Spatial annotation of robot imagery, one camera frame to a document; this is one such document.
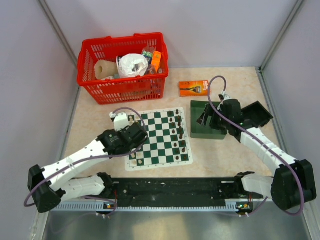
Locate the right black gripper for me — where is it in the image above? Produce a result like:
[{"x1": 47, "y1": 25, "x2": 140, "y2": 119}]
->
[{"x1": 196, "y1": 104, "x2": 231, "y2": 131}]

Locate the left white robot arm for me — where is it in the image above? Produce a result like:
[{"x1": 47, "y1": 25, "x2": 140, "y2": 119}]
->
[{"x1": 24, "y1": 112, "x2": 148, "y2": 213}]

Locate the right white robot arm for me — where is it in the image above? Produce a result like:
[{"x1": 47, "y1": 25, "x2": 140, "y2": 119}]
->
[{"x1": 196, "y1": 97, "x2": 317, "y2": 211}]

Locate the green white chess mat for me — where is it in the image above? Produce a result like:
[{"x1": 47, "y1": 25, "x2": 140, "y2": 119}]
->
[{"x1": 124, "y1": 107, "x2": 193, "y2": 172}]

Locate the black tray lid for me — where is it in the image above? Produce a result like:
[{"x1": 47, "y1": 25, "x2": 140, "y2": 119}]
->
[{"x1": 241, "y1": 101, "x2": 274, "y2": 128}]

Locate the green piece tray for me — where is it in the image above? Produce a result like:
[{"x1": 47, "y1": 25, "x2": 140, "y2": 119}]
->
[{"x1": 190, "y1": 100, "x2": 228, "y2": 140}]

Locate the orange razor box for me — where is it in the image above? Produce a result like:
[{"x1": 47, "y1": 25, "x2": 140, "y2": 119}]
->
[{"x1": 178, "y1": 80, "x2": 209, "y2": 97}]

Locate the red plastic shopping basket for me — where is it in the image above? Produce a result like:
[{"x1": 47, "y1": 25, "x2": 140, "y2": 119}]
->
[{"x1": 76, "y1": 32, "x2": 169, "y2": 105}]

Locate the beige paper roll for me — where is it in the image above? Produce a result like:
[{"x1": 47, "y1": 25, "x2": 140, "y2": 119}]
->
[{"x1": 94, "y1": 60, "x2": 118, "y2": 80}]

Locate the white toilet paper roll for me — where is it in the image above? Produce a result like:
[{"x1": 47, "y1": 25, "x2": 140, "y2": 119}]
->
[{"x1": 116, "y1": 53, "x2": 149, "y2": 78}]

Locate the green snack packet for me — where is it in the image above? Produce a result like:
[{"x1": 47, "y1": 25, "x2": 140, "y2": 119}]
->
[{"x1": 141, "y1": 46, "x2": 155, "y2": 63}]

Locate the orange carton in basket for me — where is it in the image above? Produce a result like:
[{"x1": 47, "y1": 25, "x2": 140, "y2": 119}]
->
[{"x1": 151, "y1": 51, "x2": 162, "y2": 74}]

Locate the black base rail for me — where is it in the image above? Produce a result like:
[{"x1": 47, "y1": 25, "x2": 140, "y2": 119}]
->
[{"x1": 99, "y1": 177, "x2": 263, "y2": 208}]

